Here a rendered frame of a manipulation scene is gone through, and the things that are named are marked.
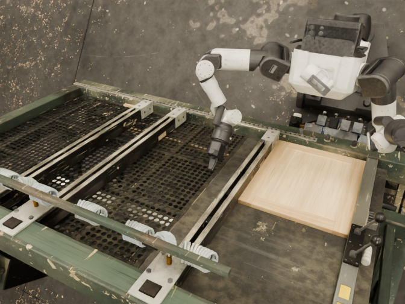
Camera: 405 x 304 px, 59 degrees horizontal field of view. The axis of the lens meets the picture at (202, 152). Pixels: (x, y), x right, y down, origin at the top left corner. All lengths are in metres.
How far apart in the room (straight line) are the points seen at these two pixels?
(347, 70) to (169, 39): 2.17
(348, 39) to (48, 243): 1.27
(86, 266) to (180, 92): 2.26
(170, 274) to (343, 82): 0.96
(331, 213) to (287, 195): 0.19
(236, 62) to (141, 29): 2.12
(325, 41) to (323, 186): 0.61
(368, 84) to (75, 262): 1.20
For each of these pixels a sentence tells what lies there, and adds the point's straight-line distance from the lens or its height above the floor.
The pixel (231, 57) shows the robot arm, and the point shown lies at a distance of 1.57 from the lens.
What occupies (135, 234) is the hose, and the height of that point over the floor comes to 1.96.
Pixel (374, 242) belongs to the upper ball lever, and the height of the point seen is 1.55.
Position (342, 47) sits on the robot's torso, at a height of 1.39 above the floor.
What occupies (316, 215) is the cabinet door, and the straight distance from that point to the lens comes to 1.50.
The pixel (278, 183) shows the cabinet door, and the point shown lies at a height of 1.21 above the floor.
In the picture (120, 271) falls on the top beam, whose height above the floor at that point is 1.89.
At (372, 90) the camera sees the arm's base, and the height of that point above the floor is 1.33.
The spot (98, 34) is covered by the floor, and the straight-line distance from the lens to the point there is 3.88.
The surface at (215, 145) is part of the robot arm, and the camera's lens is 1.62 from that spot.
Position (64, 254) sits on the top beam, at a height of 1.92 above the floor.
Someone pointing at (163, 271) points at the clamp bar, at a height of 1.85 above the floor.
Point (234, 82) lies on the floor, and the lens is 3.05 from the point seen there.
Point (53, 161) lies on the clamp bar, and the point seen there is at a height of 1.57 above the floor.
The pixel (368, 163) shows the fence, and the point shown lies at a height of 0.95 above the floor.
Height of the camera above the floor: 2.81
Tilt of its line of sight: 67 degrees down
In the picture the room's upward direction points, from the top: 80 degrees counter-clockwise
